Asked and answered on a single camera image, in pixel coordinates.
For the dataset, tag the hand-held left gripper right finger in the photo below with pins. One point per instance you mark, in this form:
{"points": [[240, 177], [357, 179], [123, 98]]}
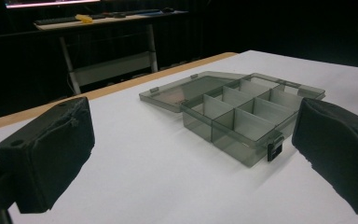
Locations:
{"points": [[338, 149]]}

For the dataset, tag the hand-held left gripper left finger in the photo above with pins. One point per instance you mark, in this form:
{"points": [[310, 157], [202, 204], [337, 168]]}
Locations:
{"points": [[48, 155]]}

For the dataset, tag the clear grey compartment box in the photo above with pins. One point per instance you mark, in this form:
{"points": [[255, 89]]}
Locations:
{"points": [[236, 115]]}

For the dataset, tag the white desk with metal legs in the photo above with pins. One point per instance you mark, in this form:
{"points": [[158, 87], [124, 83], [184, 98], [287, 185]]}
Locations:
{"points": [[112, 62]]}

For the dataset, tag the black keyboard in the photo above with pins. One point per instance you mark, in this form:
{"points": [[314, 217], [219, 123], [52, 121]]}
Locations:
{"points": [[56, 20]]}

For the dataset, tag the yellow object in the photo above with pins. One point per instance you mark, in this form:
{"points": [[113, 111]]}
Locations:
{"points": [[84, 18]]}

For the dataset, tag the monitor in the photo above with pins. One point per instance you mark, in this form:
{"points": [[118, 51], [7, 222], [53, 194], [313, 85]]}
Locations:
{"points": [[51, 3]]}

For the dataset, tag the black computer mouse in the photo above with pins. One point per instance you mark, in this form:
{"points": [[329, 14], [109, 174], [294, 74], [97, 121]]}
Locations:
{"points": [[167, 10]]}

